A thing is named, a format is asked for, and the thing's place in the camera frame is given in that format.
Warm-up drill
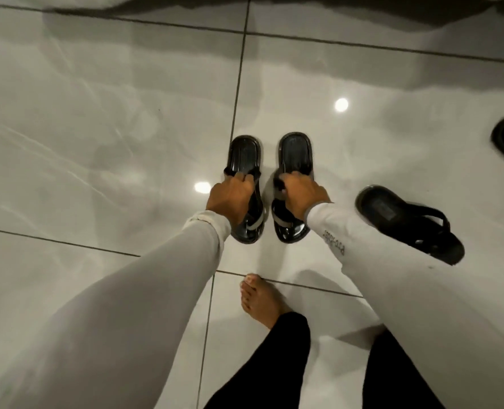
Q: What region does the person's left leg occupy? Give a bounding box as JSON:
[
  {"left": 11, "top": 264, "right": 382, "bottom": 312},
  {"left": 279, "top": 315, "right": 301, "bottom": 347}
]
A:
[{"left": 204, "top": 312, "right": 311, "bottom": 409}]

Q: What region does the person's left foot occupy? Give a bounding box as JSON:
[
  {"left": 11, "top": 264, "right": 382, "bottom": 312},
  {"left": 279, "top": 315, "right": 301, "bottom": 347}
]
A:
[{"left": 240, "top": 274, "right": 294, "bottom": 330}]

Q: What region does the person's right leg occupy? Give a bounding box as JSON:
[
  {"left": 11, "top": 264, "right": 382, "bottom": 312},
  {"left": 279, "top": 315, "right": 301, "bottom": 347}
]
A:
[{"left": 362, "top": 330, "right": 447, "bottom": 409}]

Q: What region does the black slide sandal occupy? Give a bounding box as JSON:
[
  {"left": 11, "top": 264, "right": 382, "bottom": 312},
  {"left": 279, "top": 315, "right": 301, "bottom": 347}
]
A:
[
  {"left": 224, "top": 135, "right": 265, "bottom": 244},
  {"left": 271, "top": 132, "right": 314, "bottom": 244}
]

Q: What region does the person's right hand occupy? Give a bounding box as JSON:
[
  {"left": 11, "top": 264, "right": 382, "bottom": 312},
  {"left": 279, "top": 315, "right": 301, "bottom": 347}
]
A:
[{"left": 274, "top": 171, "right": 332, "bottom": 221}]

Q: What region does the person's leg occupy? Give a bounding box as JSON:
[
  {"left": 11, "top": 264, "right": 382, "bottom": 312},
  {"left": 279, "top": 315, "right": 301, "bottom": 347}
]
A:
[
  {"left": 204, "top": 312, "right": 311, "bottom": 409},
  {"left": 362, "top": 330, "right": 447, "bottom": 409}
]

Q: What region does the black flip-flop sandal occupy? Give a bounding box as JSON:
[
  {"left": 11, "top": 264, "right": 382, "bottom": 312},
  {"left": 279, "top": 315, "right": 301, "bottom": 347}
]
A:
[{"left": 355, "top": 185, "right": 465, "bottom": 266}]

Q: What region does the person's left hand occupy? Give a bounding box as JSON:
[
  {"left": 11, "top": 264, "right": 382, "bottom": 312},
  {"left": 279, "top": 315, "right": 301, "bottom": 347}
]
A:
[{"left": 206, "top": 172, "right": 256, "bottom": 230}]

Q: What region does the person's right forearm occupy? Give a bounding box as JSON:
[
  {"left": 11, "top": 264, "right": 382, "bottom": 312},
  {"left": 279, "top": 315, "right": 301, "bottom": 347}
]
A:
[{"left": 305, "top": 202, "right": 504, "bottom": 409}]

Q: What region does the person's left forearm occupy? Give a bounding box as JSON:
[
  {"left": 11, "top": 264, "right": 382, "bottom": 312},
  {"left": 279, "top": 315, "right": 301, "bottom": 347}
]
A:
[{"left": 0, "top": 210, "right": 232, "bottom": 409}]

